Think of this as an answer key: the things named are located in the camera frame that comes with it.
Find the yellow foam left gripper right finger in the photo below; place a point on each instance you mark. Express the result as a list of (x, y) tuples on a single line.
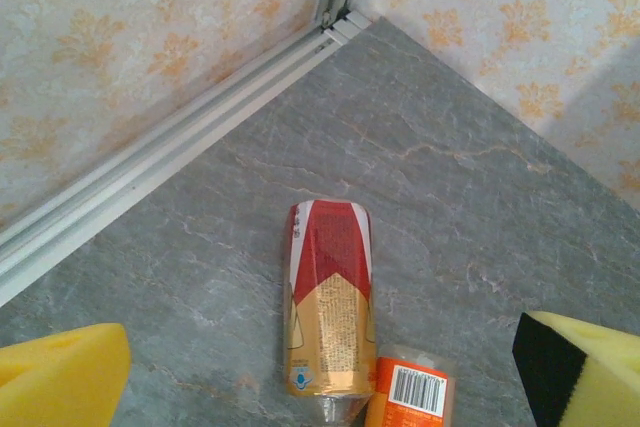
[(590, 377)]

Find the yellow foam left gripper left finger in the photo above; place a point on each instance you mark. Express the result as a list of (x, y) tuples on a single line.
[(55, 382)]

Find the orange label plastic bottle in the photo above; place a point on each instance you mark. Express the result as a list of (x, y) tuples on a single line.
[(415, 387)]

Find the red gold label plastic bottle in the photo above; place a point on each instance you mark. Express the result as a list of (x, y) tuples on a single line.
[(330, 297)]

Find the aluminium frame side rail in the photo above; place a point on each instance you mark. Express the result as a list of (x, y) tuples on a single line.
[(150, 162)]

